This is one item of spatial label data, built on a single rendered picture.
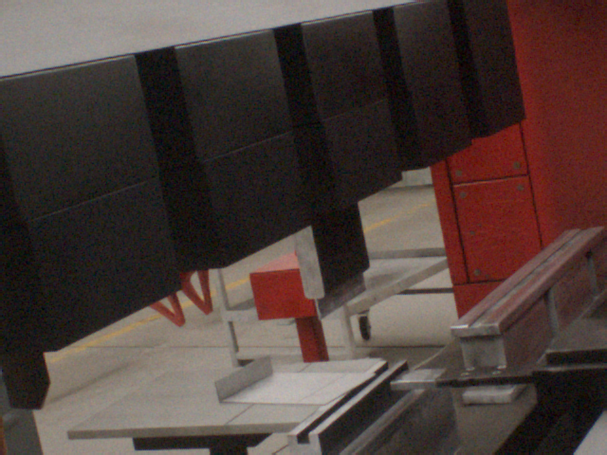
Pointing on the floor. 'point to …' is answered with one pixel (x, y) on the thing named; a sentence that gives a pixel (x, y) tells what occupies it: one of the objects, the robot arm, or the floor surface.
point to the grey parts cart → (395, 261)
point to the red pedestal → (289, 303)
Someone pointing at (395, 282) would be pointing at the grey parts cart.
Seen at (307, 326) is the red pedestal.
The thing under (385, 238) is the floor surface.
